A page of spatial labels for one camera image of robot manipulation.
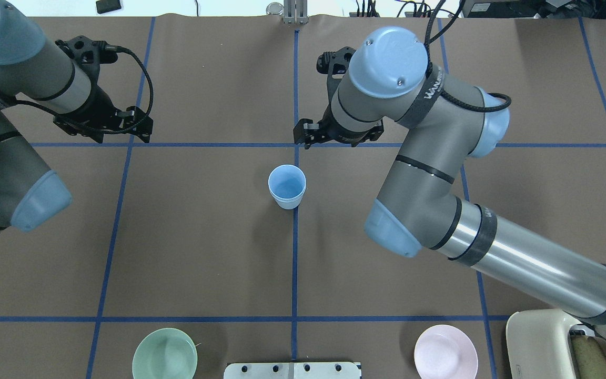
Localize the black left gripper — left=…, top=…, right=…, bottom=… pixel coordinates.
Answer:
left=53, top=87, right=153, bottom=143

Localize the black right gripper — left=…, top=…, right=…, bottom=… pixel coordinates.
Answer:
left=293, top=105, right=385, bottom=148

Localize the light blue cup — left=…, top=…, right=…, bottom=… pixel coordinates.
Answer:
left=267, top=165, right=306, bottom=210

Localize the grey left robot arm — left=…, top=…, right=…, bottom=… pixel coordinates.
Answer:
left=0, top=1, right=153, bottom=233

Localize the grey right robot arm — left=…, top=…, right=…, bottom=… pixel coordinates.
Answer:
left=293, top=26, right=606, bottom=339

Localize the black box on floor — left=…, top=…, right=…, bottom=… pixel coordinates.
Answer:
left=95, top=0, right=122, bottom=15

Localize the green bowl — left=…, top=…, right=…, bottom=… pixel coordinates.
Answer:
left=132, top=328, right=199, bottom=378

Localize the pink bowl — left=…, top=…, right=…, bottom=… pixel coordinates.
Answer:
left=413, top=324, right=479, bottom=378

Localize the cream toaster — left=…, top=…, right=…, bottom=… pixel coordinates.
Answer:
left=505, top=309, right=606, bottom=378

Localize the toast slice in toaster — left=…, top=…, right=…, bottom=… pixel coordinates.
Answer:
left=570, top=335, right=606, bottom=378

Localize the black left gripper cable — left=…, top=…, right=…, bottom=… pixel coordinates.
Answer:
left=16, top=45, right=155, bottom=129

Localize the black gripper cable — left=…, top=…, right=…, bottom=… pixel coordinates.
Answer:
left=423, top=0, right=512, bottom=113
left=16, top=45, right=155, bottom=129

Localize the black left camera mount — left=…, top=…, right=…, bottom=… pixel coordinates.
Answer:
left=54, top=35, right=118, bottom=67

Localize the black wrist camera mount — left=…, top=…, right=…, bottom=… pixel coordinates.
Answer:
left=316, top=46, right=356, bottom=102

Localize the silver post at table edge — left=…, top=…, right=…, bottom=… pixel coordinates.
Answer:
left=282, top=0, right=309, bottom=25

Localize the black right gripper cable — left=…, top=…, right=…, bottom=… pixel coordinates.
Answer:
left=423, top=0, right=512, bottom=113

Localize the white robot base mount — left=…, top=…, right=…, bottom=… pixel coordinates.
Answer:
left=223, top=362, right=363, bottom=378

